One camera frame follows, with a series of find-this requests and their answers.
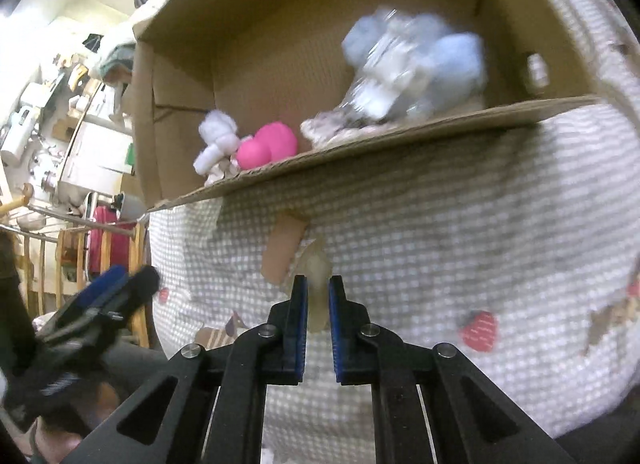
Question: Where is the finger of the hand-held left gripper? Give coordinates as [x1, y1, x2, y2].
[62, 264, 130, 317]
[92, 265, 162, 327]

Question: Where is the white sock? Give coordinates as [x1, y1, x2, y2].
[192, 110, 242, 176]

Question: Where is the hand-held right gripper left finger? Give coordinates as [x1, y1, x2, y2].
[75, 275, 308, 464]

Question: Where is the beige cardboard tube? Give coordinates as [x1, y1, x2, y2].
[294, 236, 334, 336]

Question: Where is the clear plastic wrapper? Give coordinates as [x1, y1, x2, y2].
[340, 14, 436, 120]

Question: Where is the pink soft ball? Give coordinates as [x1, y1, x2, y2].
[236, 122, 300, 171]

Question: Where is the wooden rack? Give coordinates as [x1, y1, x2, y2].
[0, 184, 151, 350]

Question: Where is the checked printed bed blanket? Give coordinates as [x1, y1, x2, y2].
[147, 0, 640, 464]

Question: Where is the floral fabric scrunchie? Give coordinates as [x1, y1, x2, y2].
[299, 110, 401, 151]

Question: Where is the cardboard box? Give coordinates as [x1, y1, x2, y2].
[131, 0, 601, 212]

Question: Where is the light blue yarn bundle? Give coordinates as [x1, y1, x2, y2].
[341, 6, 490, 121]

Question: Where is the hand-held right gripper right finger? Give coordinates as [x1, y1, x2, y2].
[327, 275, 576, 464]

